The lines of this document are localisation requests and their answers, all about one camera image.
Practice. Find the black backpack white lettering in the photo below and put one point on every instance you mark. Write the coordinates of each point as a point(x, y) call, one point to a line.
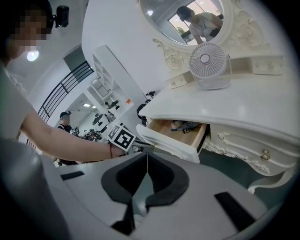
point(143, 122)

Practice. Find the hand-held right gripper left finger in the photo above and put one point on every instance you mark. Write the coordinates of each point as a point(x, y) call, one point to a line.
point(105, 187)

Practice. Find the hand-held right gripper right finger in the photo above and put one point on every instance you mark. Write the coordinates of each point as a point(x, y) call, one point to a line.
point(199, 187)

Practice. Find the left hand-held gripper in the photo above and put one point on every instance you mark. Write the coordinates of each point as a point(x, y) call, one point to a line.
point(122, 137)

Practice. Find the large white wooden drawer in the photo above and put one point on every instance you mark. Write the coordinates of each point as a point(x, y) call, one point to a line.
point(164, 143)

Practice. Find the person's beige dress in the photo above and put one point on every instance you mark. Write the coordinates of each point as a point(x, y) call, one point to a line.
point(14, 105)

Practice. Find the person's left forearm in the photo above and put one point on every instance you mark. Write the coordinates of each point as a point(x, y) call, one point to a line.
point(70, 145)

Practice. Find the round ceiling light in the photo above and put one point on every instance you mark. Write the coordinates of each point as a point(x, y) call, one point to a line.
point(32, 55)

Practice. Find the black stair railing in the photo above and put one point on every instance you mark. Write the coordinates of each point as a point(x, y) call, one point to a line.
point(66, 80)

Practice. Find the small carved white drawer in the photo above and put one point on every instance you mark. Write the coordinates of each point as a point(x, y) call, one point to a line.
point(246, 150)

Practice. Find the black head camera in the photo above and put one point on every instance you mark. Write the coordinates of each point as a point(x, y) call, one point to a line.
point(62, 16)

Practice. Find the person's face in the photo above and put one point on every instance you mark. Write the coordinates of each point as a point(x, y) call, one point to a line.
point(30, 28)

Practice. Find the white shelf desk unit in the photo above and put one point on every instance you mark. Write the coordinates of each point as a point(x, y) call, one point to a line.
point(103, 70)

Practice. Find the white fluffy ball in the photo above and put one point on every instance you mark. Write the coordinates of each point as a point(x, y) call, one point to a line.
point(175, 125)

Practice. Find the oval mirror ornate white frame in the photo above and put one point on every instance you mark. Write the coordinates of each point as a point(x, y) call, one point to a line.
point(239, 30)

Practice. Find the low white jewellery drawer shelf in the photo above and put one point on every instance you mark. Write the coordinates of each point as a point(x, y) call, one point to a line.
point(267, 65)

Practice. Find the white vanity dressing table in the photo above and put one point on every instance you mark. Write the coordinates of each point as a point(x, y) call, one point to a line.
point(222, 103)

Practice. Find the small white desk fan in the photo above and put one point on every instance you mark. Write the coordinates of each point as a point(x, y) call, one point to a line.
point(206, 58)

